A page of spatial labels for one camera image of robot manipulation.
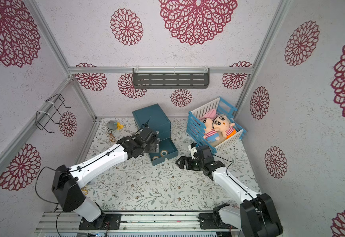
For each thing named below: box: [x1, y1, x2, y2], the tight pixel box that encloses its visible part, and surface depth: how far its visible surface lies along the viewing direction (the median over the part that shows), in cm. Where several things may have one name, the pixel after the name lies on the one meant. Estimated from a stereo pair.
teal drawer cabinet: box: [131, 103, 179, 166], surface depth 96 cm
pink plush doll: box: [198, 108, 220, 142], surface depth 99 cm
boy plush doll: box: [212, 114, 237, 140], surface depth 100 cm
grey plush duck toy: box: [106, 120, 125, 131], surface depth 112 cm
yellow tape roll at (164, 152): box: [160, 149, 169, 157], surface depth 100 cm
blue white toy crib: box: [186, 97, 247, 154], surface depth 102 cm
